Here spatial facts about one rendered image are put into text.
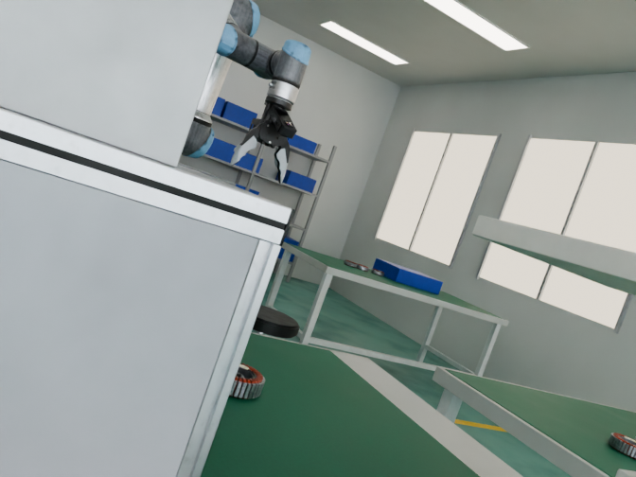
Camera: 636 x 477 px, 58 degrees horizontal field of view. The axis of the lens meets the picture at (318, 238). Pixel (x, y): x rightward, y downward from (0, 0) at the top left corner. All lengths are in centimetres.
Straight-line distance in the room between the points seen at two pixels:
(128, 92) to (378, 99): 844
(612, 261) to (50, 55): 68
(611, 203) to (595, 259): 499
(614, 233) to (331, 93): 460
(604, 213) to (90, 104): 542
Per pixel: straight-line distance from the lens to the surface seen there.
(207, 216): 63
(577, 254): 85
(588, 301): 566
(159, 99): 64
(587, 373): 555
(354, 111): 882
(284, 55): 153
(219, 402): 71
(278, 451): 95
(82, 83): 63
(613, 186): 586
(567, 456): 172
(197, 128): 191
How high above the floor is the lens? 113
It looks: 3 degrees down
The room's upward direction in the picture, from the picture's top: 20 degrees clockwise
